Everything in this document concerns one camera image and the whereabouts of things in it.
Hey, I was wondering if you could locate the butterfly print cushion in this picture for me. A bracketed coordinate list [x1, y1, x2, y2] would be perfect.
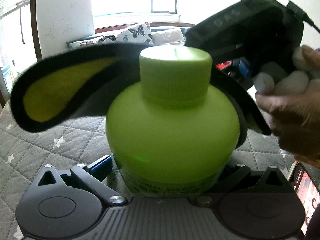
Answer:
[69, 23, 155, 49]

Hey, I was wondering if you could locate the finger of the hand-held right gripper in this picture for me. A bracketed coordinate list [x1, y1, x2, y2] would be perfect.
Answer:
[231, 58, 252, 78]

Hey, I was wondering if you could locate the person's right hand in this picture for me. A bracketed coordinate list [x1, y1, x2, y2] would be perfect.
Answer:
[254, 45, 320, 162]

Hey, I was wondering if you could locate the smartphone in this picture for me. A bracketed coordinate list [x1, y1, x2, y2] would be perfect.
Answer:
[287, 161, 320, 239]

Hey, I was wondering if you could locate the grey quilted star-print mattress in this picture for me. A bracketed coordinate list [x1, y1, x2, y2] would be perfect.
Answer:
[0, 102, 320, 240]

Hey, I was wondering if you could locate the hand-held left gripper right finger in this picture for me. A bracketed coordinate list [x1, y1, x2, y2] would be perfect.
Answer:
[195, 164, 292, 205]

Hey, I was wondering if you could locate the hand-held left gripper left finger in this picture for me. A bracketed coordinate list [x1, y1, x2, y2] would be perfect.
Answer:
[32, 155, 127, 207]

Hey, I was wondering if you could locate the black and yellow cleaning cloth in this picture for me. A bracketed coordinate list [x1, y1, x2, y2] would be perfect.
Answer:
[10, 42, 273, 150]

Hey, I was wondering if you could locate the white pillow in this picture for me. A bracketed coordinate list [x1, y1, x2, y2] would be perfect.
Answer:
[152, 29, 185, 46]

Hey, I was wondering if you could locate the green plastic bottle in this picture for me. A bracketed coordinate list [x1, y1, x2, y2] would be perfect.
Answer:
[105, 45, 241, 198]

